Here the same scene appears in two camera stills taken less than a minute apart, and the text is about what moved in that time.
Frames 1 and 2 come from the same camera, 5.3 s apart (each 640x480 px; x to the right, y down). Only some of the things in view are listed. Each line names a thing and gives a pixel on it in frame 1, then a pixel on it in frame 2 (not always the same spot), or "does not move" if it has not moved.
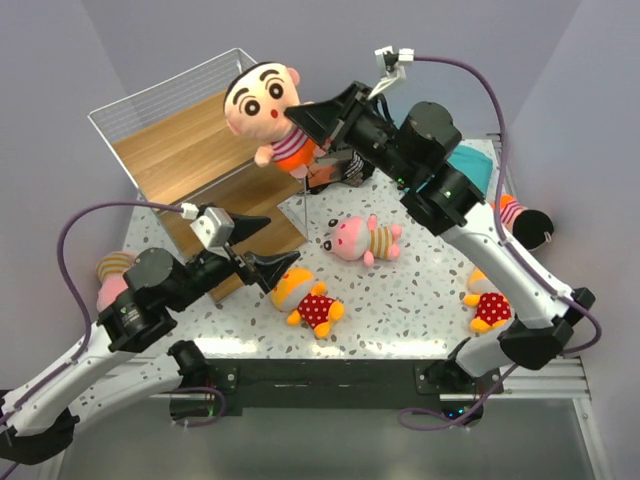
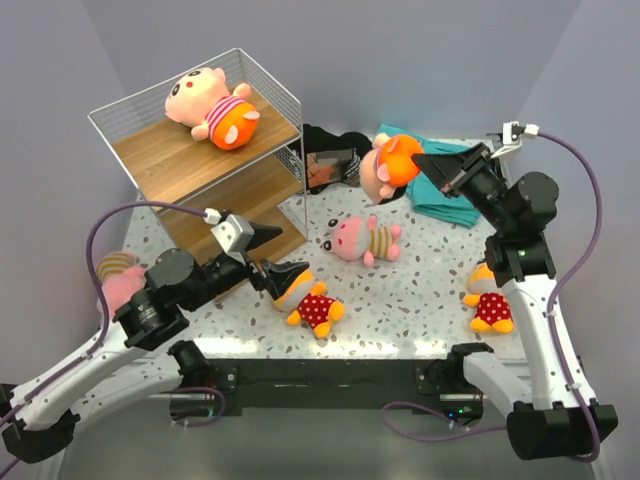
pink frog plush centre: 357,237 does not move
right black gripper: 332,121 -> 448,169
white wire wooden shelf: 198,175 does not move
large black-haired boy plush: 255,103 -> 200,97
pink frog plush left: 110,272 does not move
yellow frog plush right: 492,307 does not move
